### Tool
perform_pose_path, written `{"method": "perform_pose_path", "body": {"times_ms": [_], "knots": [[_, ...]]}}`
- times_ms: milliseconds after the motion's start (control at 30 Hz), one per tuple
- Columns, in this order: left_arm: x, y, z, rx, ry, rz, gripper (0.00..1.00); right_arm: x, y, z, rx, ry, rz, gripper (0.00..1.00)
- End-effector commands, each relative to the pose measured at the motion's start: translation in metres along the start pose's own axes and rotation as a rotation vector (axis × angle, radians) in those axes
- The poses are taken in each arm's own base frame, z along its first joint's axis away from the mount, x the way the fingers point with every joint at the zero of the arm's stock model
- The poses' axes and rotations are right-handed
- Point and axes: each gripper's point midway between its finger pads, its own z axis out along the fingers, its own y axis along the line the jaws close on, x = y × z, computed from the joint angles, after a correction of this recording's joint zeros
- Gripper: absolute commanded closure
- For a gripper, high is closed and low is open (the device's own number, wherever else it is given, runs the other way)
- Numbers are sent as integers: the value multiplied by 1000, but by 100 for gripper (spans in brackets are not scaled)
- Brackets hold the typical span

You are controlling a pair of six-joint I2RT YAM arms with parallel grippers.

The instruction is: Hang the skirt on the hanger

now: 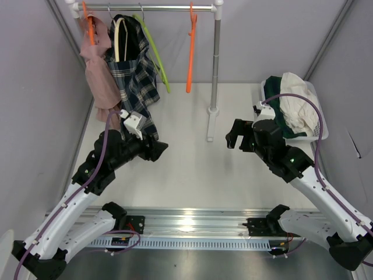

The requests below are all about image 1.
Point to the green plastic hanger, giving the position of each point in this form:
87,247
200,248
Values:
154,56

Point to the navy plaid skirt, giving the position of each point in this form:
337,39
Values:
135,77

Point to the aluminium mounting rail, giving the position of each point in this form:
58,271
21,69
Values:
199,223

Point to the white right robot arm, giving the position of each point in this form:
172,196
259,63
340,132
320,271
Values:
347,233

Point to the cream hanger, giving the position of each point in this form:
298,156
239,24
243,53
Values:
120,40

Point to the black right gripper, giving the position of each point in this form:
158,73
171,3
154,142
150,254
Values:
239,128

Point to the white slotted cable duct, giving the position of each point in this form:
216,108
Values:
182,244

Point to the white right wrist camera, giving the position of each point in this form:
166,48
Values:
263,112

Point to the orange hanger with pink skirt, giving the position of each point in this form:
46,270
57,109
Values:
89,19

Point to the silver clothes rack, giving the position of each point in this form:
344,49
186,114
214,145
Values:
215,8

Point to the white pleated skirt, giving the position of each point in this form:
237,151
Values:
298,114

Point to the pink skirt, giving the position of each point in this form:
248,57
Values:
98,75

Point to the white plastic basket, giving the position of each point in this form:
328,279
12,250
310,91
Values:
315,134

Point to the dark green plaid skirt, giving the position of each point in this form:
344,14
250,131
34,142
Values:
272,88

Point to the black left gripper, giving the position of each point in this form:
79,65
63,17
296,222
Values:
152,153

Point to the orange plastic hanger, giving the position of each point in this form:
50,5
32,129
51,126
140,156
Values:
194,18

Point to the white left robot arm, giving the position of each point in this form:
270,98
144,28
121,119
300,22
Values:
49,249

